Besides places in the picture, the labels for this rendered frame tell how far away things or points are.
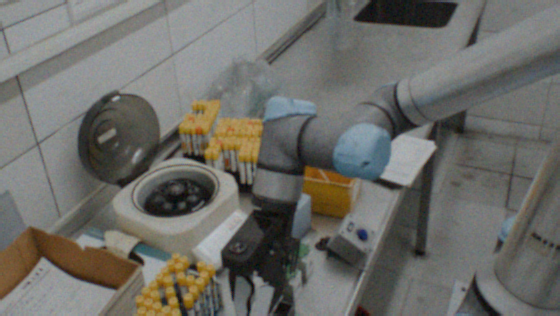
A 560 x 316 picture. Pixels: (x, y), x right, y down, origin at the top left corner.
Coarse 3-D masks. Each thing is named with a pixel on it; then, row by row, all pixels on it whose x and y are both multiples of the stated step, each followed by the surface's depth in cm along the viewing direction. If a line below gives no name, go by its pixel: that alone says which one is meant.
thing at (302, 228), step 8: (304, 200) 118; (304, 208) 118; (296, 216) 116; (304, 216) 119; (296, 224) 117; (304, 224) 120; (296, 232) 118; (304, 232) 121; (312, 232) 122; (304, 240) 120
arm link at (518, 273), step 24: (552, 144) 55; (552, 168) 55; (528, 192) 59; (552, 192) 55; (528, 216) 58; (552, 216) 55; (528, 240) 58; (552, 240) 56; (480, 264) 68; (504, 264) 62; (528, 264) 59; (552, 264) 57; (480, 288) 65; (504, 288) 63; (528, 288) 60; (552, 288) 59; (456, 312) 69; (480, 312) 65; (504, 312) 62; (528, 312) 61; (552, 312) 60
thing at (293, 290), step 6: (288, 270) 105; (288, 276) 104; (294, 276) 104; (300, 276) 106; (288, 282) 103; (294, 282) 104; (300, 282) 107; (288, 288) 104; (294, 288) 104; (300, 288) 107; (288, 294) 105; (294, 294) 105; (288, 300) 106; (294, 300) 105
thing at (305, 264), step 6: (300, 246) 111; (306, 246) 111; (300, 252) 109; (306, 252) 109; (312, 252) 111; (294, 258) 109; (300, 258) 108; (306, 258) 109; (312, 258) 111; (300, 264) 109; (306, 264) 108; (312, 264) 112; (300, 270) 110; (306, 270) 109; (312, 270) 113; (306, 276) 110; (306, 282) 111
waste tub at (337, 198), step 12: (312, 168) 139; (312, 180) 125; (324, 180) 140; (336, 180) 138; (348, 180) 137; (360, 180) 133; (312, 192) 127; (324, 192) 125; (336, 192) 124; (348, 192) 123; (312, 204) 128; (324, 204) 127; (336, 204) 126; (348, 204) 124; (336, 216) 127
